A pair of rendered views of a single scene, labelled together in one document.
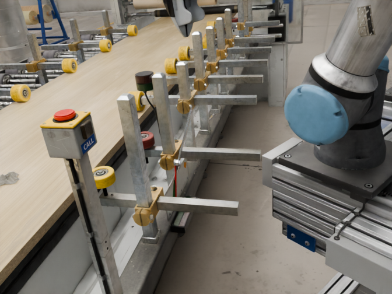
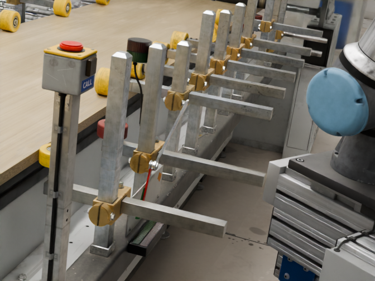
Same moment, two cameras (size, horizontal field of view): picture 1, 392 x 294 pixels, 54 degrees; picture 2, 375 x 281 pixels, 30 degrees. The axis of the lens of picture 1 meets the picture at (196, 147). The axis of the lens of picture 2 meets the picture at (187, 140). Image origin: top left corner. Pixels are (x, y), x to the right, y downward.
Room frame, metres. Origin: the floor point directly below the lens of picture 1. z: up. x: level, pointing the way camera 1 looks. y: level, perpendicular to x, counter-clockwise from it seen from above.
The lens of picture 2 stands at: (-0.50, 0.09, 1.50)
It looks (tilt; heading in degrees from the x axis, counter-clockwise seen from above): 19 degrees down; 356
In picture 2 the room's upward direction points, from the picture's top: 8 degrees clockwise
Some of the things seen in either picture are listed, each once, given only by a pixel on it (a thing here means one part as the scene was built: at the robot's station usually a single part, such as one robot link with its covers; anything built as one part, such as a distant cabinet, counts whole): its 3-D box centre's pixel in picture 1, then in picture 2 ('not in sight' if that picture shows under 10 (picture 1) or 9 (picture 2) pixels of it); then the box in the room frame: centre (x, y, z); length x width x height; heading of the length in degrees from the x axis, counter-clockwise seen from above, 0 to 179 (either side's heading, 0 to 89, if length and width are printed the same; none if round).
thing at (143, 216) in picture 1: (149, 205); (110, 204); (0.96, 0.16, 0.81); 0.14 x 0.06 x 0.05; 163
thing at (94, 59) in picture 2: (86, 129); (91, 66); (0.68, 0.20, 1.20); 0.03 x 0.01 x 0.03; 163
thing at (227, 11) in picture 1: (230, 49); (244, 52); (2.37, -0.27, 0.90); 0.04 x 0.04 x 0.48; 73
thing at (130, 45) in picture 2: (144, 77); (139, 44); (1.19, 0.14, 1.14); 0.06 x 0.06 x 0.02
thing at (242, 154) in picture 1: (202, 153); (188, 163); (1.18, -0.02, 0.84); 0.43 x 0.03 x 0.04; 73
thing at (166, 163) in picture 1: (171, 154); (146, 155); (1.20, 0.09, 0.85); 0.14 x 0.06 x 0.05; 163
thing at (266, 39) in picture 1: (244, 40); (267, 44); (2.39, -0.36, 0.95); 0.37 x 0.03 x 0.03; 73
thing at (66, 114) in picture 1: (65, 116); (71, 48); (0.69, 0.24, 1.22); 0.04 x 0.04 x 0.02
